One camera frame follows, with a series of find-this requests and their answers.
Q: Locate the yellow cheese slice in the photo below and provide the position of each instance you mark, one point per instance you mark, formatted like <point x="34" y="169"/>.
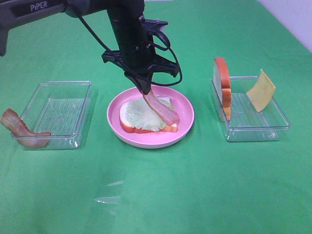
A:
<point x="262" y="92"/>

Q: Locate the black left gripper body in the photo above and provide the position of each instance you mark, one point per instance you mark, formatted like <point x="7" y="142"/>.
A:
<point x="143" y="48"/>

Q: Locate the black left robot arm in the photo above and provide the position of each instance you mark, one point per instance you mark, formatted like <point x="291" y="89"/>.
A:
<point x="14" y="13"/>

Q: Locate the bread slice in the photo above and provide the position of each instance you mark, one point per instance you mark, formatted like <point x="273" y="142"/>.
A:
<point x="126" y="122"/>
<point x="222" y="84"/>

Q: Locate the clear plastic container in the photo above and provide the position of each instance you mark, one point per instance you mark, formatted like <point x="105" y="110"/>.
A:
<point x="246" y="124"/>
<point x="57" y="112"/>

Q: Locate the clear left plastic container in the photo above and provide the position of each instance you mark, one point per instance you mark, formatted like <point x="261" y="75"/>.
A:
<point x="57" y="112"/>

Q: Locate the pink plate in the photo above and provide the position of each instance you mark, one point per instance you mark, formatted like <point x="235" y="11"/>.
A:
<point x="135" y="123"/>

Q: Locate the clear right plastic container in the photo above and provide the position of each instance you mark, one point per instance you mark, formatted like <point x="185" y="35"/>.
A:
<point x="246" y="124"/>

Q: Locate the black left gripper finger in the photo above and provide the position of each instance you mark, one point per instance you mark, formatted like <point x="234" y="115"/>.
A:
<point x="143" y="85"/>

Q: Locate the bacon strip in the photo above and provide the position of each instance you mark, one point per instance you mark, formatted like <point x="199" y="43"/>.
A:
<point x="168" y="115"/>
<point x="18" y="128"/>

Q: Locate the green tablecloth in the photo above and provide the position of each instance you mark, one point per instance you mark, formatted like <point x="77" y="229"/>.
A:
<point x="201" y="185"/>

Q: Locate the green lettuce leaf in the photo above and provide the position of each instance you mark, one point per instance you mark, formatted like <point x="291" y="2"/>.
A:
<point x="143" y="115"/>

